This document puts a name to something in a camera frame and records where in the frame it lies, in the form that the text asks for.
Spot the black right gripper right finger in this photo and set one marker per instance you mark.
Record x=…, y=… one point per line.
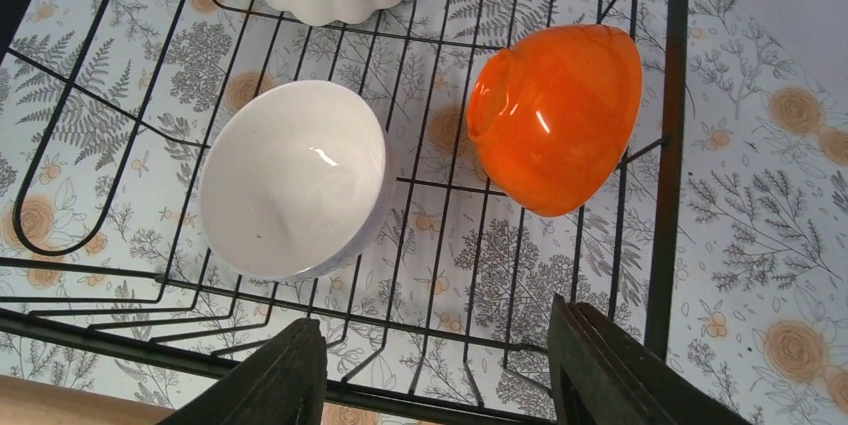
x=601, y=375

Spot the wooden rack handle near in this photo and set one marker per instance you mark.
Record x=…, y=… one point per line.
x=30, y=402

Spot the orange glossy bowl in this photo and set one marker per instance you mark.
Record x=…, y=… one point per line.
x=552, y=116

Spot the black wire dish rack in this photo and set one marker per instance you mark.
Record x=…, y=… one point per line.
x=182, y=179

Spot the white ribbed bowl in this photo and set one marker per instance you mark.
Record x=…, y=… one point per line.
x=297, y=183

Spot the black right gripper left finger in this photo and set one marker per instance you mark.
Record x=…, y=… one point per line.
x=284, y=382

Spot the floral table mat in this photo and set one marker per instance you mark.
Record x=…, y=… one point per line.
x=721, y=242

